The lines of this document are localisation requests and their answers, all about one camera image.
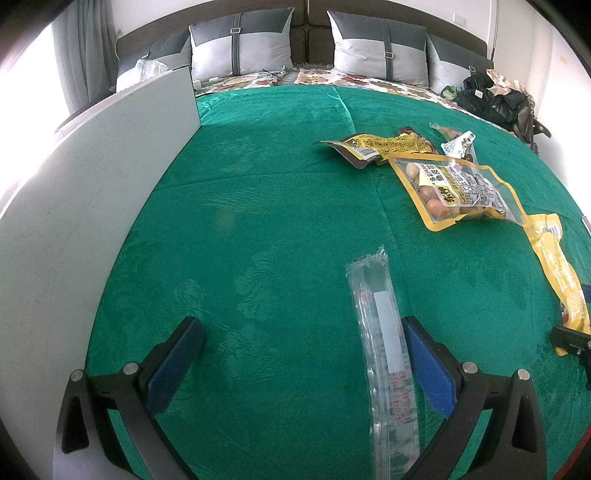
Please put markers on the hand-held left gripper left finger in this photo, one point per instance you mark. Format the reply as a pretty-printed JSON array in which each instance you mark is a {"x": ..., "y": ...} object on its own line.
[{"x": 173, "y": 364}]

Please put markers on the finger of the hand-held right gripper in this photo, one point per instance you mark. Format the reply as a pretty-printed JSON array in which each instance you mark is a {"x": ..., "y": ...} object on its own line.
[
  {"x": 572, "y": 340},
  {"x": 586, "y": 294}
]

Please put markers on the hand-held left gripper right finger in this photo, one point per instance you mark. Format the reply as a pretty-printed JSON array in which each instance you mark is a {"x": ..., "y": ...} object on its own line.
[{"x": 427, "y": 364}]

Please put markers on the long yellow snack packet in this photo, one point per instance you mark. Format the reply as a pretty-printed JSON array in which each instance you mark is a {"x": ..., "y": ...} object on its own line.
[{"x": 558, "y": 272}]

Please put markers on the long clear snack packet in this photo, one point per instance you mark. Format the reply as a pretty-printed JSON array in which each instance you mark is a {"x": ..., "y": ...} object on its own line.
[{"x": 383, "y": 332}]

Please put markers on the yellow-edged clear nut pouch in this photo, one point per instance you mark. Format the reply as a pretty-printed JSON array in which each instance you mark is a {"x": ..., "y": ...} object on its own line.
[{"x": 461, "y": 189}]

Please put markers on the white rectangular box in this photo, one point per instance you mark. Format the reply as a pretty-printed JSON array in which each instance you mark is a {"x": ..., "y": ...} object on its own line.
[{"x": 69, "y": 230}]

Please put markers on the white squirrel print snack packet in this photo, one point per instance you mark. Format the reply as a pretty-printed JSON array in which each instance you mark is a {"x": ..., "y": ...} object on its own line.
[{"x": 459, "y": 146}]

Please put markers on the pale green snack packet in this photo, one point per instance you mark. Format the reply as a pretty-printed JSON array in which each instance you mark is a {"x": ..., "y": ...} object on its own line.
[{"x": 444, "y": 130}]

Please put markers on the yellow brown snack packet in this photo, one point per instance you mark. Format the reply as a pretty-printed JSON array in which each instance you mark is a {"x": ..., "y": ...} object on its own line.
[{"x": 378, "y": 145}]

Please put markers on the grey brown backpack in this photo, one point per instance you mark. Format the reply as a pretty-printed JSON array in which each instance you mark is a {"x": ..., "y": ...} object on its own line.
[{"x": 528, "y": 120}]

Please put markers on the green blanket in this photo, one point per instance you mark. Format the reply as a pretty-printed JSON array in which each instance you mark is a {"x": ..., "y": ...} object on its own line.
[{"x": 277, "y": 207}]

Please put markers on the black plastic bag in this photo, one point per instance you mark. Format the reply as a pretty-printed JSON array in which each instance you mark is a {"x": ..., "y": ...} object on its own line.
[{"x": 485, "y": 99}]

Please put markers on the beige crumpled paper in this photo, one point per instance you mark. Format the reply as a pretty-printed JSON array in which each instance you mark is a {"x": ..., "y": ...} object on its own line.
[{"x": 505, "y": 82}]

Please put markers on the green patterned cloth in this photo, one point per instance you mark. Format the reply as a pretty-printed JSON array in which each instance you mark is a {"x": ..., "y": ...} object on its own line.
[{"x": 450, "y": 90}]

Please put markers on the grey two-tone pillow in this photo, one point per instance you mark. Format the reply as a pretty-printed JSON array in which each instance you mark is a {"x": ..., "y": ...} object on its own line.
[
  {"x": 374, "y": 50},
  {"x": 240, "y": 46},
  {"x": 450, "y": 62},
  {"x": 161, "y": 50}
]

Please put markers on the clear plastic bag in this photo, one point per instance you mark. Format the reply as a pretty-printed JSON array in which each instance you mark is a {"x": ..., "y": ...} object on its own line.
[{"x": 150, "y": 69}]

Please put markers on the grey curtain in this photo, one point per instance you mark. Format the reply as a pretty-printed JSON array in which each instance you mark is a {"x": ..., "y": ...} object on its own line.
[{"x": 85, "y": 50}]

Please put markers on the brown padded headboard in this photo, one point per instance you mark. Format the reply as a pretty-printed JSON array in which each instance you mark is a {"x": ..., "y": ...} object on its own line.
[{"x": 309, "y": 32}]

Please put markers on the white wall switch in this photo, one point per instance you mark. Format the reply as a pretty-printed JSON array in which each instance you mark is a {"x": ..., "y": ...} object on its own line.
[{"x": 460, "y": 19}]

